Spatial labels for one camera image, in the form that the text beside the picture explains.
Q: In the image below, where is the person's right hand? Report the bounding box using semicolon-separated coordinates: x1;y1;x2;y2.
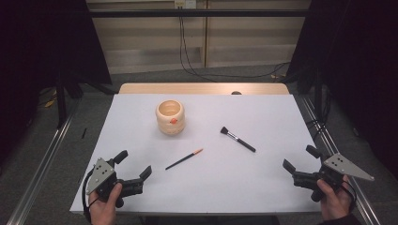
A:
316;174;354;221

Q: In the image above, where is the black pencil with orange end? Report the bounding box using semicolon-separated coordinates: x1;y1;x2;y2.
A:
164;148;205;172

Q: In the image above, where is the white table mat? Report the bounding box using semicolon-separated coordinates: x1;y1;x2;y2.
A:
69;93;322;216

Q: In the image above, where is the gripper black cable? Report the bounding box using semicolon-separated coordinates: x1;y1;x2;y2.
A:
342;178;358;214
81;169;96;223

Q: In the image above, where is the black makeup brush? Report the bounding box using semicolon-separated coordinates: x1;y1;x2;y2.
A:
220;126;257;154

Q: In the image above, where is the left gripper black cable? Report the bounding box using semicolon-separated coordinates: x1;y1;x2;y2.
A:
81;169;96;223

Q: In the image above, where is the white wall outlet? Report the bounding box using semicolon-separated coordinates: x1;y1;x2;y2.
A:
174;0;198;9

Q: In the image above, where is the black hanging cable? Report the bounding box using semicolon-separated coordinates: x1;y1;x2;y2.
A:
181;16;291;80
178;16;218;83

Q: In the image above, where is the dark horizontal bar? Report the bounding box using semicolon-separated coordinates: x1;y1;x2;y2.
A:
88;8;310;19

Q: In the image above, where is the wooden ribbed cup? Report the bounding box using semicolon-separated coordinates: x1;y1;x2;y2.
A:
155;98;186;136

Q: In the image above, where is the person's left hand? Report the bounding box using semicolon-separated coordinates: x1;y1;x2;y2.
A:
88;182;124;225

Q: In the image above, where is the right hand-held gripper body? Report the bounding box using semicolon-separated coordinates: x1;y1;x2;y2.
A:
292;153;375;203

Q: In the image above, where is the metal floor rail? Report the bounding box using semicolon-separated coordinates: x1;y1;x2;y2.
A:
6;101;81;225
299;93;381;225

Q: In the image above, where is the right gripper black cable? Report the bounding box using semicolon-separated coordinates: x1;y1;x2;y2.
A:
342;178;358;214

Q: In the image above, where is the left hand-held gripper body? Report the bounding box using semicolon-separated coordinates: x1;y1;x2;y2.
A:
85;157;145;209

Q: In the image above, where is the black stand leg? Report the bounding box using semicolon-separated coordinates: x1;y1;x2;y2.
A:
314;67;324;120
55;73;69;129

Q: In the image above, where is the black curtain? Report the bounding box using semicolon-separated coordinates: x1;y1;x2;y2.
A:
0;0;113;158
285;0;398;181

